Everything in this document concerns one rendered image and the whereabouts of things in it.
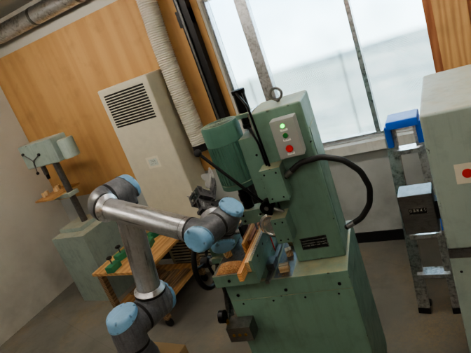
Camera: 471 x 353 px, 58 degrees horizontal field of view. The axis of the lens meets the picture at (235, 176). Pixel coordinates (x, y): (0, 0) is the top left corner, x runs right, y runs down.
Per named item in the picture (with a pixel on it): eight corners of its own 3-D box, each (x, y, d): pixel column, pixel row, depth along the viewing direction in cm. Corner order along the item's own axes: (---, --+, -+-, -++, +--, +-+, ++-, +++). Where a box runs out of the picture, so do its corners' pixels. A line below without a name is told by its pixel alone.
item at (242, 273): (269, 212, 232) (267, 206, 230) (272, 212, 231) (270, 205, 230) (240, 281, 177) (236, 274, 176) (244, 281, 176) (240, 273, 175)
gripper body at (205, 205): (196, 183, 168) (205, 205, 160) (214, 188, 173) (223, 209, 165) (187, 197, 171) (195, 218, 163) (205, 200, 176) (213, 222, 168)
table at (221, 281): (234, 225, 246) (230, 216, 245) (284, 216, 235) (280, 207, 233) (198, 291, 193) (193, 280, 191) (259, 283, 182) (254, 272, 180)
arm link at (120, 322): (110, 351, 193) (96, 319, 188) (137, 326, 205) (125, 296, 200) (131, 358, 183) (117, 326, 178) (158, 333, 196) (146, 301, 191)
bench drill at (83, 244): (111, 271, 456) (43, 136, 410) (155, 270, 424) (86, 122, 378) (80, 300, 417) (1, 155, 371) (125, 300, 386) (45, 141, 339)
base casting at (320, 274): (252, 250, 239) (247, 237, 236) (355, 234, 218) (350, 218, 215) (230, 302, 200) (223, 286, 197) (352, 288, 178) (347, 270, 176)
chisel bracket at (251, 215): (247, 220, 210) (242, 206, 208) (273, 216, 205) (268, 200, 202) (243, 228, 204) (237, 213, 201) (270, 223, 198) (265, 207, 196)
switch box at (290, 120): (283, 155, 176) (271, 118, 171) (306, 149, 172) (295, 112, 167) (280, 160, 170) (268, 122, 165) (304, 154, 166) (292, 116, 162)
